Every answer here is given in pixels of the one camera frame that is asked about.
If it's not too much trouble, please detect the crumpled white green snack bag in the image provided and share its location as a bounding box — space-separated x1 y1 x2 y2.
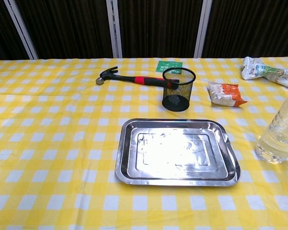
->
241 56 288 89

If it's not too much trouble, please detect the green square packet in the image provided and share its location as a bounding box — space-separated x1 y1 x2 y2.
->
155 60 184 74

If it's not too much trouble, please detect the yellow checked tablecloth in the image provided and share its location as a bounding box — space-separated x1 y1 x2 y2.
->
0 57 288 230

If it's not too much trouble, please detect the orange and white snack bag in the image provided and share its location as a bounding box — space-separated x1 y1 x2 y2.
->
207 81 248 107

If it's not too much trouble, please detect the white partition post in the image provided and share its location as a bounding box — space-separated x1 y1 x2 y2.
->
3 0 39 60
106 0 123 58
194 0 213 58

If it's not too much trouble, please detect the black mesh pen cup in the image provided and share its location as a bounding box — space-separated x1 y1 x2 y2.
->
162 67 196 113

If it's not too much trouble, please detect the rectangular metal tray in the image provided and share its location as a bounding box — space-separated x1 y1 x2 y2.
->
115 118 241 187

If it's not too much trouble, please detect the clear plastic bottle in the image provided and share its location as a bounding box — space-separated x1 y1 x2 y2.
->
255 86 288 165

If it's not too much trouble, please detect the black and red claw hammer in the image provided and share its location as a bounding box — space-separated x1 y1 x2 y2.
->
96 67 180 90

